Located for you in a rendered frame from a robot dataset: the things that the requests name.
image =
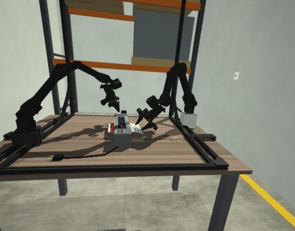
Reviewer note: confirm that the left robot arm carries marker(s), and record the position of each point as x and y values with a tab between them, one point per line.
179	69

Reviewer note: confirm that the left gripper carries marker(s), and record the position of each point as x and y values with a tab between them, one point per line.
149	117

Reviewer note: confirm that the white laminating pouch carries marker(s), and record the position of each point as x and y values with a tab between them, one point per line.
134	128

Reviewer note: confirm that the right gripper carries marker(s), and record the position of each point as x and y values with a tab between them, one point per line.
113	100

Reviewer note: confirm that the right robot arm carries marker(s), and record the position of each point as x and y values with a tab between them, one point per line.
25	121

